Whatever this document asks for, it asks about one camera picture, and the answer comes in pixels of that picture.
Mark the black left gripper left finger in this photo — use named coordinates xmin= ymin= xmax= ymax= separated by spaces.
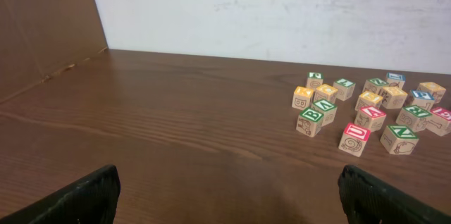
xmin=1 ymin=165 xmax=121 ymax=224

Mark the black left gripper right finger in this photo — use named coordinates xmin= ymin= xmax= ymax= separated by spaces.
xmin=338 ymin=165 xmax=450 ymax=224

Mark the red A block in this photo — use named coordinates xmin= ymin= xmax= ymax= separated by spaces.
xmin=354 ymin=106 xmax=387 ymax=132

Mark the red U block left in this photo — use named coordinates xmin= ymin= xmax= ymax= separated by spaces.
xmin=338 ymin=123 xmax=371 ymax=157

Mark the green N block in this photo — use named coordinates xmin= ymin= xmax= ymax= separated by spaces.
xmin=380 ymin=125 xmax=419 ymax=155

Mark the green R block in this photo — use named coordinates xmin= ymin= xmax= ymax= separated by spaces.
xmin=395 ymin=105 xmax=432 ymax=132

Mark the green B block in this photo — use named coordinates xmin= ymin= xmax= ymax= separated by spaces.
xmin=296 ymin=108 xmax=324 ymax=137

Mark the green V block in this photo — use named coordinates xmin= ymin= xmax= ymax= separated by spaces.
xmin=311 ymin=99 xmax=338 ymax=126

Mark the yellow block centre left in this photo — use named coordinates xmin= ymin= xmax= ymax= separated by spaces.
xmin=354 ymin=91 xmax=383 ymax=111

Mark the yellow S block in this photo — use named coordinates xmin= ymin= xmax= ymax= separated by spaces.
xmin=380 ymin=87 xmax=408 ymax=109

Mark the red E block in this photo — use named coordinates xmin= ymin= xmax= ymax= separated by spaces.
xmin=426 ymin=107 xmax=450 ymax=137

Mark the green 7 block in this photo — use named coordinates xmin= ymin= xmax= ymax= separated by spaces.
xmin=333 ymin=78 xmax=355 ymax=101

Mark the green Z block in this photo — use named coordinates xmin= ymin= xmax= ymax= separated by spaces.
xmin=362 ymin=77 xmax=388 ymax=94

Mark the blue P block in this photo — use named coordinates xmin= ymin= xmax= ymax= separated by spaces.
xmin=408 ymin=90 xmax=435 ymax=111

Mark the yellow block near X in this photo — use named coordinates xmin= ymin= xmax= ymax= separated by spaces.
xmin=314 ymin=84 xmax=338 ymax=104

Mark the blue L block top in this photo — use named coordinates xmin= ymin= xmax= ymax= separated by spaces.
xmin=385 ymin=73 xmax=406 ymax=89

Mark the yellow block upper middle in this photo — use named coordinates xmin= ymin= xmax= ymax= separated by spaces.
xmin=417 ymin=82 xmax=446 ymax=104

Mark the green P block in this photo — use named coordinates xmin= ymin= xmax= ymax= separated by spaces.
xmin=306 ymin=72 xmax=323 ymax=89

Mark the brown cardboard panel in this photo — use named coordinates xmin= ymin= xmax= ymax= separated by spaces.
xmin=1 ymin=0 xmax=107 ymax=101

